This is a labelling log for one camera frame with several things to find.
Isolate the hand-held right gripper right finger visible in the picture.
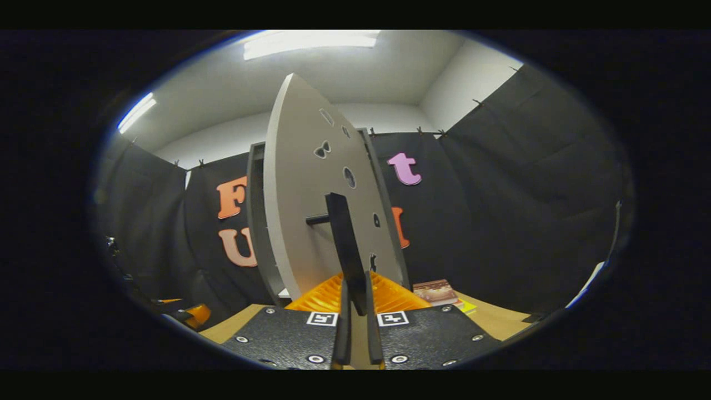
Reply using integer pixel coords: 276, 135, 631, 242
364, 271, 503, 370

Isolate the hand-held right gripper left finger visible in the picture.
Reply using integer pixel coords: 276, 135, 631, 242
221, 271, 352, 370

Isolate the black cabinet door handle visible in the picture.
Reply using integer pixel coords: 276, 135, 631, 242
306, 192, 370, 316

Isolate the white cabinet door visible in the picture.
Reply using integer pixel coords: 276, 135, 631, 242
263, 72, 409, 301

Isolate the grey cabinet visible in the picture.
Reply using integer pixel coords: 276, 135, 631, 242
246, 128, 412, 306

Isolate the brown patterned book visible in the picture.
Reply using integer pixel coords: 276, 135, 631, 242
413, 279, 460, 307

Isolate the black backdrop cloth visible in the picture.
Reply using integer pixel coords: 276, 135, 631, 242
94, 64, 634, 328

